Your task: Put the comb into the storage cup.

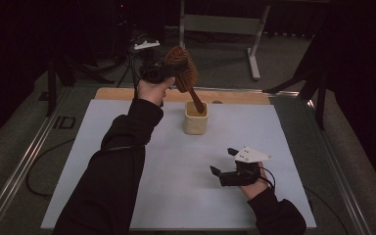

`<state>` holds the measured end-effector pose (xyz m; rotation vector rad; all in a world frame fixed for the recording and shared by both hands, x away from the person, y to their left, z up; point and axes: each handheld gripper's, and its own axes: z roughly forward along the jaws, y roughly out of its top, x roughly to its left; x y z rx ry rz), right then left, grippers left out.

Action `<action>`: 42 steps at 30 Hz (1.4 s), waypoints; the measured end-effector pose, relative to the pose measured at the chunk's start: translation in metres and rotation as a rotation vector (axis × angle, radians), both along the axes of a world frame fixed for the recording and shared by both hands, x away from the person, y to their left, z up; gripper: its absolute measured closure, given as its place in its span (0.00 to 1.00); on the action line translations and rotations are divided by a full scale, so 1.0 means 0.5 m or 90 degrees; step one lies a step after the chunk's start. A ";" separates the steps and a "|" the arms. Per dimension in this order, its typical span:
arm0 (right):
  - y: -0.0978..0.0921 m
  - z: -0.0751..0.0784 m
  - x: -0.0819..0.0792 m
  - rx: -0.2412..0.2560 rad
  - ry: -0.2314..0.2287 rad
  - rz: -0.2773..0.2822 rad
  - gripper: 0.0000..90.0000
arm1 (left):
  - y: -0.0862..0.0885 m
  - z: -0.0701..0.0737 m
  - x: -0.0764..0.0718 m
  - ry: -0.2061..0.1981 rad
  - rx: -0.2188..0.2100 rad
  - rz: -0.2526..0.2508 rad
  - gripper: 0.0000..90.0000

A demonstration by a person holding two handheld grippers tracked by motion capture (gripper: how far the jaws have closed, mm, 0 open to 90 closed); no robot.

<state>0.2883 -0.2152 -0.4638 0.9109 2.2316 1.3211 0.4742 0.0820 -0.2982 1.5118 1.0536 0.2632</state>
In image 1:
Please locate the black stand with long strut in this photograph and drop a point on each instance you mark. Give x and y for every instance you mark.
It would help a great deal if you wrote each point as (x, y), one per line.
(319, 101)

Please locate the brown wooden hairbrush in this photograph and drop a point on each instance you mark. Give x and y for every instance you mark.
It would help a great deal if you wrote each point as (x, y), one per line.
(184, 70)

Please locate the person's left hand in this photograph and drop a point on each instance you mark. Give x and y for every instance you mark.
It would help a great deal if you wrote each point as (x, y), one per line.
(155, 91)

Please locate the white table mat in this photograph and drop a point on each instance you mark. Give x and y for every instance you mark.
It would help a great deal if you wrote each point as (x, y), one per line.
(192, 196)

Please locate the metal floor rail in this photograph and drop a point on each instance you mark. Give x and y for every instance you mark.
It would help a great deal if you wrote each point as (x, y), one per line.
(339, 176)
(19, 169)

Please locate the black stand with angled legs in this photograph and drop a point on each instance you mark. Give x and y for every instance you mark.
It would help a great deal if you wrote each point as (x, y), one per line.
(51, 84)

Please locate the white metal desk frame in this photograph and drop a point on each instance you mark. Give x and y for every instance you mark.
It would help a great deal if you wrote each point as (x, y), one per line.
(222, 24)

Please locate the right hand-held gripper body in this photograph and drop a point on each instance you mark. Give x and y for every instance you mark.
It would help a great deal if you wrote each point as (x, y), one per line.
(243, 173)

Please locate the dark equipment with red light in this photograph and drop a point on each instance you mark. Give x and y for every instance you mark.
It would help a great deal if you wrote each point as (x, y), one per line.
(117, 26)

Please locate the cream square cup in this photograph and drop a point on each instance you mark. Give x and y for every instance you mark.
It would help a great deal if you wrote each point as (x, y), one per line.
(196, 125)

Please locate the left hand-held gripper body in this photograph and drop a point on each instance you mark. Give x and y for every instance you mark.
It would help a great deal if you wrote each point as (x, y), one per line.
(153, 70)

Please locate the person's right hand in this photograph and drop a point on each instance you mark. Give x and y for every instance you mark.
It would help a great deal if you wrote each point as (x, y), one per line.
(256, 187)

